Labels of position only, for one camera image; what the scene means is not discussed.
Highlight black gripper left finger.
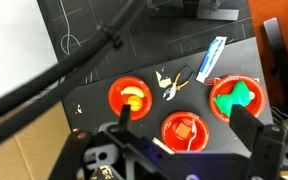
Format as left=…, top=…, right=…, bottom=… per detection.
left=119, top=104, right=131, bottom=130

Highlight red bowl with orange block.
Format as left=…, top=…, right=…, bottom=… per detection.
left=161, top=111, right=209, bottom=151

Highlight red bowl with green toy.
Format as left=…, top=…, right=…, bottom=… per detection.
left=209, top=74, right=267, bottom=123

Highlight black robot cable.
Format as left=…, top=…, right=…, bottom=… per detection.
left=0, top=0, right=152, bottom=153

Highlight green plush toy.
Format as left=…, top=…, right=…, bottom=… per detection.
left=213, top=81, right=255, bottom=116

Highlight orange foam block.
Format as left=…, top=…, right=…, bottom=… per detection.
left=176, top=123, right=191, bottom=139

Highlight red bowl with banana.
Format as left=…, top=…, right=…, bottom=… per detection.
left=108, top=76, right=153, bottom=120

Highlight orange handled pliers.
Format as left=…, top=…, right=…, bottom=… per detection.
left=162, top=66, right=195, bottom=101

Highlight yellow toy banana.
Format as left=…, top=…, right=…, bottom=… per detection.
left=121, top=86, right=144, bottom=98

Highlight small orange toy basketball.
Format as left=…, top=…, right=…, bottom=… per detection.
left=127, top=95, right=143, bottom=111

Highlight cardboard box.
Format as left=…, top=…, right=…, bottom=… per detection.
left=0, top=103, right=71, bottom=180

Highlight white plastic spoon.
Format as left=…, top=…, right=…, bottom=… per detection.
left=187, top=119, right=198, bottom=151

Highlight blue white toothpaste tube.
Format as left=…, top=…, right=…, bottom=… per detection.
left=196, top=36, right=226, bottom=83

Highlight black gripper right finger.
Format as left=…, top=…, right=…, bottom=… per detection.
left=229, top=105, right=264, bottom=151

